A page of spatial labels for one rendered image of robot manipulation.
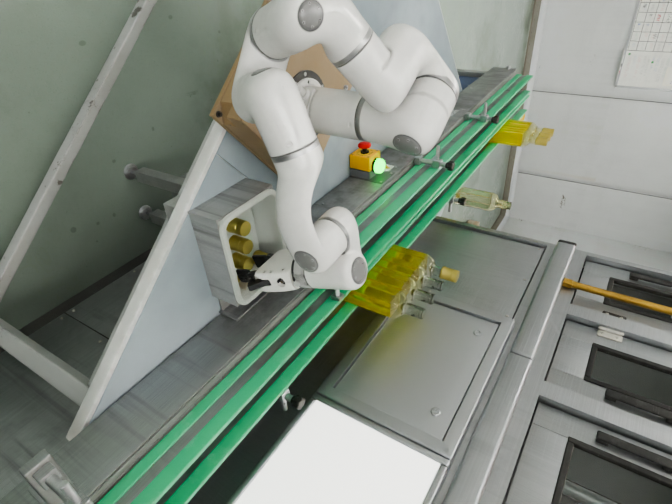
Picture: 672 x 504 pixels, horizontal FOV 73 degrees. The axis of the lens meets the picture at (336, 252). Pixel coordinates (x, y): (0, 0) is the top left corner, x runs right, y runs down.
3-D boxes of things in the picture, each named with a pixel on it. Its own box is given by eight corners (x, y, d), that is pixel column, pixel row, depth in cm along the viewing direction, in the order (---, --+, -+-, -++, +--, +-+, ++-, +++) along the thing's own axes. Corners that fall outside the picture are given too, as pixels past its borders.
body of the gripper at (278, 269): (301, 299, 90) (261, 297, 96) (328, 270, 96) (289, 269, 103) (287, 268, 86) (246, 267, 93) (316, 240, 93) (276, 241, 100)
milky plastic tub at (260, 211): (213, 298, 104) (241, 310, 99) (188, 212, 91) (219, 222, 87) (262, 258, 115) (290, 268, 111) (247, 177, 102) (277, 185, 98)
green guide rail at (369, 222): (318, 255, 112) (345, 264, 108) (317, 252, 111) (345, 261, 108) (516, 76, 229) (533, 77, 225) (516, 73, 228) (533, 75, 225)
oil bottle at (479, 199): (440, 201, 183) (507, 216, 170) (441, 188, 179) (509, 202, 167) (446, 195, 186) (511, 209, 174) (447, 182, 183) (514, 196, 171)
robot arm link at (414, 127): (347, 121, 87) (425, 134, 79) (376, 71, 91) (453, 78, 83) (361, 154, 95) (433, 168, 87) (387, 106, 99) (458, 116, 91)
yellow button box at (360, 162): (348, 175, 141) (369, 180, 138) (347, 152, 137) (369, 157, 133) (360, 166, 146) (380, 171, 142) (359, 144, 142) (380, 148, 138)
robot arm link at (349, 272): (329, 227, 76) (356, 200, 83) (283, 229, 83) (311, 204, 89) (357, 298, 83) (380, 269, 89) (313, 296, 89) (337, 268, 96)
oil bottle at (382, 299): (328, 296, 124) (400, 322, 113) (327, 279, 120) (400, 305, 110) (340, 284, 127) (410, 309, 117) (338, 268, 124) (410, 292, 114)
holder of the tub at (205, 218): (217, 313, 107) (242, 325, 103) (188, 211, 91) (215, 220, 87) (264, 274, 118) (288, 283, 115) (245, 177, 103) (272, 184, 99)
